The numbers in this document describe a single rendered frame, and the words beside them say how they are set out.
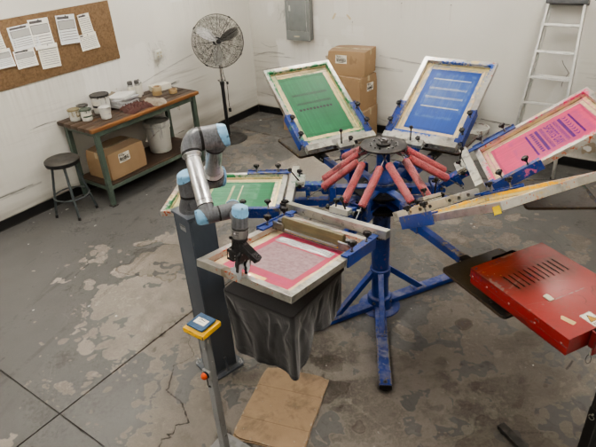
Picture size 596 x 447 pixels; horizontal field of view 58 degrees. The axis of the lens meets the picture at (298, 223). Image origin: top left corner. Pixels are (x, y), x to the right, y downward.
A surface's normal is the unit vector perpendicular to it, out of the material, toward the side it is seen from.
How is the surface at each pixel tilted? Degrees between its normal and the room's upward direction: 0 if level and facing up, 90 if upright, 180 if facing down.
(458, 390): 0
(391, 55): 90
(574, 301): 0
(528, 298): 0
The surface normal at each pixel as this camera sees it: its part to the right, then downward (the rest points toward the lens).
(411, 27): -0.57, 0.44
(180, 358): -0.06, -0.87
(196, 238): 0.67, 0.34
